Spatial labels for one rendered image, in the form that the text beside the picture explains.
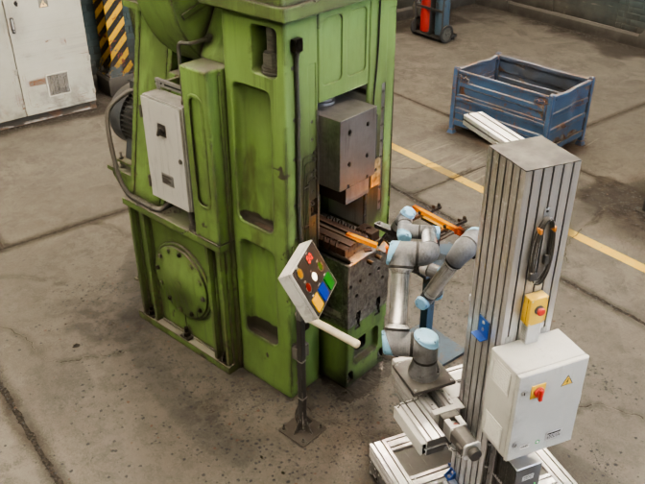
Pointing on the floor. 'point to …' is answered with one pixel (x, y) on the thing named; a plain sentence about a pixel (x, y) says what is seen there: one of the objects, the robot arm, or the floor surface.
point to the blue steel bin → (523, 98)
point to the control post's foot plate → (302, 430)
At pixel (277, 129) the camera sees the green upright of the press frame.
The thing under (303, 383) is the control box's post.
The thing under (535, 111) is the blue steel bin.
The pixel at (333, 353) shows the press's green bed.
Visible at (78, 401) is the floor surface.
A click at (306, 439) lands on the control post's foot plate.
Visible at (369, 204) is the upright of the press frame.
